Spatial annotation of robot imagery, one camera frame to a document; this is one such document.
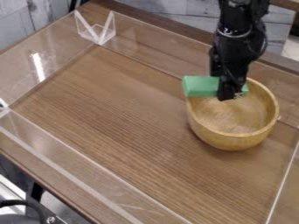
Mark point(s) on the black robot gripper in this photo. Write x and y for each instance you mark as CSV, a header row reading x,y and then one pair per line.
x,y
231,55

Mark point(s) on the green rectangular block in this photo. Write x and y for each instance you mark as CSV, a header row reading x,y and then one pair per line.
x,y
198,86

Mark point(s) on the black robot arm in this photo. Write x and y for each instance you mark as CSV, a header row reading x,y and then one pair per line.
x,y
239,15

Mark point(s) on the brown wooden bowl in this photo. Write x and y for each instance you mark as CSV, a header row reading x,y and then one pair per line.
x,y
237,124

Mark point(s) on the black table leg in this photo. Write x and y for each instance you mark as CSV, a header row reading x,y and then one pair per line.
x,y
34,191

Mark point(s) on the black metal base bracket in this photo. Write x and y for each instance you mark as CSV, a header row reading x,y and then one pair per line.
x,y
46,216

